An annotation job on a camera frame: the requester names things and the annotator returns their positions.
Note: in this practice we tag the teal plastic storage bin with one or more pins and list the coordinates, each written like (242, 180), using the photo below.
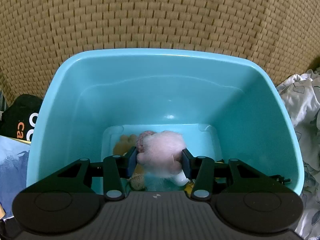
(100, 92)

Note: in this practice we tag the blue cloth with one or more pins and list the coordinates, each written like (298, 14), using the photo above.
(12, 170)

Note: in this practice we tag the brown plush toy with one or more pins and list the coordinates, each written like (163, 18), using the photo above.
(122, 142)

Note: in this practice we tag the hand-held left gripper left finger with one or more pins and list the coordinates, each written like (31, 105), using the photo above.
(131, 163)

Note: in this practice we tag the woven wicker headboard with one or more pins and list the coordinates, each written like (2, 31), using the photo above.
(150, 17)

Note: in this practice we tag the pink plush toy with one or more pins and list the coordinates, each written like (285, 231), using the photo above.
(162, 150)

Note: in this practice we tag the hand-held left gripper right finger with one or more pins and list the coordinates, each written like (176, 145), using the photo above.
(186, 163)

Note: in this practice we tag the floral white quilt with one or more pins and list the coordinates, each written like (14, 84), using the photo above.
(300, 105)

